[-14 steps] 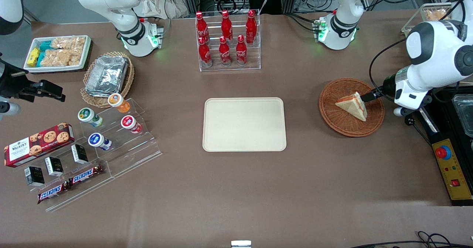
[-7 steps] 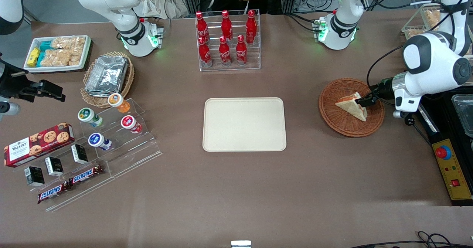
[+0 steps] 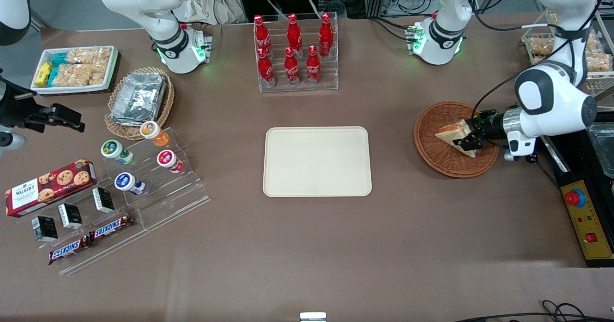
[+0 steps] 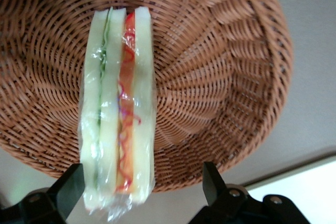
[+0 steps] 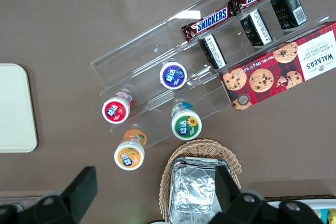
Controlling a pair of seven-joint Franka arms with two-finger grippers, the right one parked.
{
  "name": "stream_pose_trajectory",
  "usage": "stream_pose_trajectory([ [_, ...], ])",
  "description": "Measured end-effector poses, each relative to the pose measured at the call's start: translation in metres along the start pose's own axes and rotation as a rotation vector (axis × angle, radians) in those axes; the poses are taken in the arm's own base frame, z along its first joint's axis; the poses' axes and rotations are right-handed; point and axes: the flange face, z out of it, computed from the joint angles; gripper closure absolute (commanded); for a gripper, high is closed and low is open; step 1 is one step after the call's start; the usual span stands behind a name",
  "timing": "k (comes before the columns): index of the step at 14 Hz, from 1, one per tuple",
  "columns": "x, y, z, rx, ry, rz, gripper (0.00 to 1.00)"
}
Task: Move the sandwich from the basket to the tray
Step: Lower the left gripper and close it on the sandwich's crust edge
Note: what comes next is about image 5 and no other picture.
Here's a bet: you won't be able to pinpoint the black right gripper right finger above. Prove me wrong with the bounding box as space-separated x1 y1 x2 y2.
209 165 266 224

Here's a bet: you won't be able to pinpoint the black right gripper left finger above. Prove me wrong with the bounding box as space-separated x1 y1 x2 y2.
33 166 99 224

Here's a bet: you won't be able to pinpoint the light oval wicker basket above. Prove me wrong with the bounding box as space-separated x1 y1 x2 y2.
158 137 243 224

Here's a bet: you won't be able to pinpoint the white rectangular snack tray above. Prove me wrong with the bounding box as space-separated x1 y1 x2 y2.
264 194 336 224

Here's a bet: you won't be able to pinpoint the cream plastic serving tray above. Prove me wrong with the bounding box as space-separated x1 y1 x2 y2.
0 63 38 154

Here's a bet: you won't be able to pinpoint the stacked aluminium foil containers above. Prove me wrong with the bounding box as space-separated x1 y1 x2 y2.
167 156 232 224

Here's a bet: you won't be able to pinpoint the orange lid gum jar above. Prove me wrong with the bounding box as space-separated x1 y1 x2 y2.
113 129 148 171

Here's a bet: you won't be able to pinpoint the green lid gum jar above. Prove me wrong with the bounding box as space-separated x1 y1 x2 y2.
171 101 203 141

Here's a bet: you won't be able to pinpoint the red lid gum jar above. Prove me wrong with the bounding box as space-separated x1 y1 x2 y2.
101 91 134 124

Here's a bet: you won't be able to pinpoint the blue lid gum jar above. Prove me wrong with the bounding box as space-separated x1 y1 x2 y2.
159 60 188 90

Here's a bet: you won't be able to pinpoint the red tartan cookie box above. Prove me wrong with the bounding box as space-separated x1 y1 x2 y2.
218 21 336 112

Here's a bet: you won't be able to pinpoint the small black box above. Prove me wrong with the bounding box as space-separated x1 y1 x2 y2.
270 0 308 31
198 33 227 70
239 8 272 47

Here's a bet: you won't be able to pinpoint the clear acrylic stepped stand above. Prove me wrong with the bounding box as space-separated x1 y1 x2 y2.
90 0 332 149

